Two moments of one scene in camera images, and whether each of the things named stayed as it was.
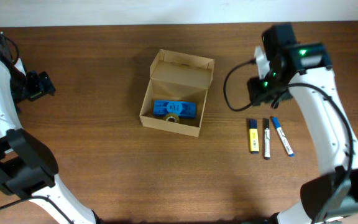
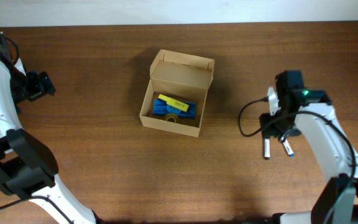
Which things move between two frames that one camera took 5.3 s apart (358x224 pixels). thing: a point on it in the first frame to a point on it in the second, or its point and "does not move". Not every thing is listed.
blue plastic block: (186, 109) does not move
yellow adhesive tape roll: (169, 116) does not move
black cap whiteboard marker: (266, 139) does not move
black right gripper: (257, 96) to (267, 129)
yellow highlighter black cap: (253, 136) to (174, 103)
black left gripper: (40, 88) does not move
